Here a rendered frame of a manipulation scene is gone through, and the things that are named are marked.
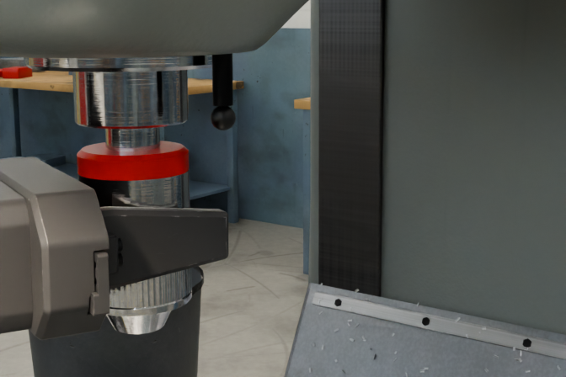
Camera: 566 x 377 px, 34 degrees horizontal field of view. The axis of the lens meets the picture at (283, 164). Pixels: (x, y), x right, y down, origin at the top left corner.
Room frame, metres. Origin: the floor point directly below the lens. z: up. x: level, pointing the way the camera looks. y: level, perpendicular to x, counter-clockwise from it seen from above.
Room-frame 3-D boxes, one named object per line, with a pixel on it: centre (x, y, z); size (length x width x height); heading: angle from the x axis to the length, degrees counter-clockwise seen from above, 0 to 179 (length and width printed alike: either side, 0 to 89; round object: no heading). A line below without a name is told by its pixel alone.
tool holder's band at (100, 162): (0.39, 0.06, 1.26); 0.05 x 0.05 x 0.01
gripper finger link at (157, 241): (0.36, 0.05, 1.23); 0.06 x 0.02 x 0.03; 119
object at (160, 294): (0.39, 0.06, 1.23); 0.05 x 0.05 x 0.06
